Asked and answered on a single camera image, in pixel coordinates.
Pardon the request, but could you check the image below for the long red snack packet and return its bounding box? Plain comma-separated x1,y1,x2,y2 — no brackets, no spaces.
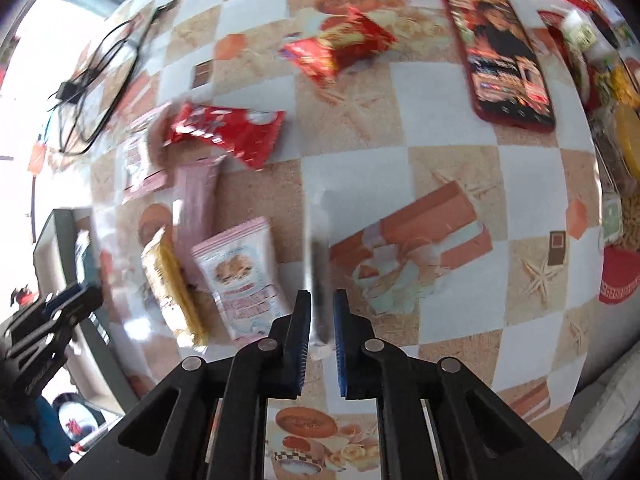
165,102,286,171

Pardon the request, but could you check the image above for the red gold snack packet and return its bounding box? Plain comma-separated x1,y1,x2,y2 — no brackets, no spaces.
282,5,398,86

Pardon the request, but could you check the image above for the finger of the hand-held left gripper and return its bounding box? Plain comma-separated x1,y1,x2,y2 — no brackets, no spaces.
42,284,103,322

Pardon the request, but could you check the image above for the yellow snack packet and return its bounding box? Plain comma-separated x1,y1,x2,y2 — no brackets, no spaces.
141,227,208,346

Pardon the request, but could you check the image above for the pink long snack packet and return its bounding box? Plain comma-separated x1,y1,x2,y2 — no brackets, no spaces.
172,155,228,281

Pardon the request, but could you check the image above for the black charging cable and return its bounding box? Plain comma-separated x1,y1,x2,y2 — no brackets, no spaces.
52,0,181,156

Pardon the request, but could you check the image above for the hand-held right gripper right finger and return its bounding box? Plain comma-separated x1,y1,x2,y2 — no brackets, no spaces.
334,290,583,480

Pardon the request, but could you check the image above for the dark chair backrest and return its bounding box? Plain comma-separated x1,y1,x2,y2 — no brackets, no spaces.
32,207,126,413

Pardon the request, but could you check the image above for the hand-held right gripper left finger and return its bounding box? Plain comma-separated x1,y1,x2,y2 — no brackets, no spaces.
62,290,312,480

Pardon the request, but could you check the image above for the red round lid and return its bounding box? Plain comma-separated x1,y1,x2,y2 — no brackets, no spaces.
597,247,640,306

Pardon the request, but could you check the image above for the black power adapter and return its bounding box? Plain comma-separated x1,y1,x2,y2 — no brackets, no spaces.
56,80,88,106

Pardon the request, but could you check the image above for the dark long remote box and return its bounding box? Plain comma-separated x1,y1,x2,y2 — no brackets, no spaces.
437,0,556,132

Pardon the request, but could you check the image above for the pink white snack packet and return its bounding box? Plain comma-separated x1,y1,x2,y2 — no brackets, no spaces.
120,130,168,198
191,216,291,343

